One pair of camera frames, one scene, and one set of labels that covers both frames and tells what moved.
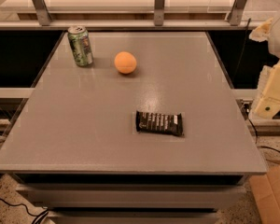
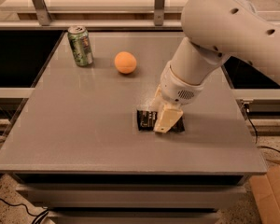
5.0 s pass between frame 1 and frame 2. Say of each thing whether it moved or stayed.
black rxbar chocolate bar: stayed
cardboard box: stayed
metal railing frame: stayed
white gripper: moved
